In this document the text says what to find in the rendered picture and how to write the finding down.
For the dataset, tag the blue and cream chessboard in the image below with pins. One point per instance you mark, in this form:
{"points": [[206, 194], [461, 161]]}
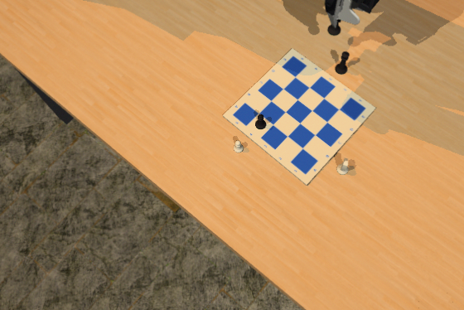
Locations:
{"points": [[309, 115]]}

